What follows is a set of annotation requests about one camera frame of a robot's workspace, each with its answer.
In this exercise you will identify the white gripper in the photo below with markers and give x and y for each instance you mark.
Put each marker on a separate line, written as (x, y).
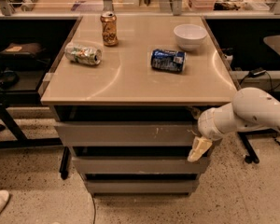
(205, 125)

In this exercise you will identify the grey top drawer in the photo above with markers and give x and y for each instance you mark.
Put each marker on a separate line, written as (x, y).
(126, 133)

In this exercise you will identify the grey drawer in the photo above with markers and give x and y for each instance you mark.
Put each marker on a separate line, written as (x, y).
(126, 133)
(139, 166)
(141, 186)

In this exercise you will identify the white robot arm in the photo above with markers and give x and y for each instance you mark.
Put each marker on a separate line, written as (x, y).
(251, 109)

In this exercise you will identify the grey drawer cabinet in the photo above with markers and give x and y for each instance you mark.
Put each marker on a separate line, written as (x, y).
(124, 87)

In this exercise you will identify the grey bottom drawer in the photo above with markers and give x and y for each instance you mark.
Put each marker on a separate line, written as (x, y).
(141, 186)

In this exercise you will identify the grey middle drawer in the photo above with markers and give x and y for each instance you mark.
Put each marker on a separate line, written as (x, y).
(139, 166)

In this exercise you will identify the blue pepsi can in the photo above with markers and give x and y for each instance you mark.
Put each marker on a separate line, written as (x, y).
(168, 60)

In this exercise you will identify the black power adapter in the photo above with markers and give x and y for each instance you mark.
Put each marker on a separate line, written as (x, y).
(257, 72)

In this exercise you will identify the white ceramic bowl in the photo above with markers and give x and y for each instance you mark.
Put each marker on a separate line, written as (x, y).
(189, 36)

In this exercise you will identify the crushed green white can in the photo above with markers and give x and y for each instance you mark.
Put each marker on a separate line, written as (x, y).
(78, 53)

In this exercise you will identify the upright gold soda can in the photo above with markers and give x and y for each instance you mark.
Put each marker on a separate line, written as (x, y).
(109, 28)

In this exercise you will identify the black headphones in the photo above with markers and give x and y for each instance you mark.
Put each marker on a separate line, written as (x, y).
(8, 79)

